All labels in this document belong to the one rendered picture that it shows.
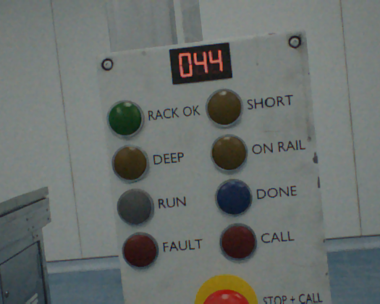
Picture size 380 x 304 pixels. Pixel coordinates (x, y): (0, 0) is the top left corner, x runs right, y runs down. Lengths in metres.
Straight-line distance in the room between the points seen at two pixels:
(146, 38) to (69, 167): 3.77
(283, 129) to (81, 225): 3.91
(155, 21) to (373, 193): 3.74
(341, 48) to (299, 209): 3.70
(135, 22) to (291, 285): 0.27
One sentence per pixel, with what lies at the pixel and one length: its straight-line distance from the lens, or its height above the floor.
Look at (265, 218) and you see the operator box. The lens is 0.39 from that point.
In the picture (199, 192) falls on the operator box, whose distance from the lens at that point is 0.38.
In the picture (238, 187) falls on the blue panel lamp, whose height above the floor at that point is 1.06.
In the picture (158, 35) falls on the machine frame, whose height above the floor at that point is 1.20.
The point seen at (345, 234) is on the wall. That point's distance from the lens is 4.13.
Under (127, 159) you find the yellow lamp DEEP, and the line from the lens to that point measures 0.38.
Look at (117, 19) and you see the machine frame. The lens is 0.46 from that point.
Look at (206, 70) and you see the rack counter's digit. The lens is 0.38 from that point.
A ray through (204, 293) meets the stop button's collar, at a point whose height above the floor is 0.98.
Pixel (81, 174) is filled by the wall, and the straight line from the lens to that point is 4.18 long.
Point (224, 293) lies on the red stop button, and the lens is 0.38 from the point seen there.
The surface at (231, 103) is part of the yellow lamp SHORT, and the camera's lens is 0.37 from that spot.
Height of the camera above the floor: 1.11
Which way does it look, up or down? 3 degrees down
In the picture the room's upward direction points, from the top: 6 degrees counter-clockwise
